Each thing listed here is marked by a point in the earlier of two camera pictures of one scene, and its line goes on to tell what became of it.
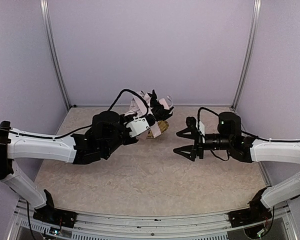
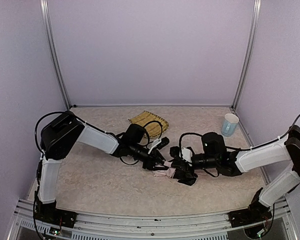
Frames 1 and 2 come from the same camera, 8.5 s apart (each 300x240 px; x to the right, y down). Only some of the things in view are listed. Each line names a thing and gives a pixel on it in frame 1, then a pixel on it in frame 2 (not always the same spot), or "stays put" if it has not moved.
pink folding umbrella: x=138 y=107 to x=169 y=172
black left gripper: x=155 y=111 to x=149 y=160
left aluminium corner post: x=46 y=27 stays put
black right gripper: x=196 y=141 to x=182 y=166
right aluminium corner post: x=249 y=53 stays put
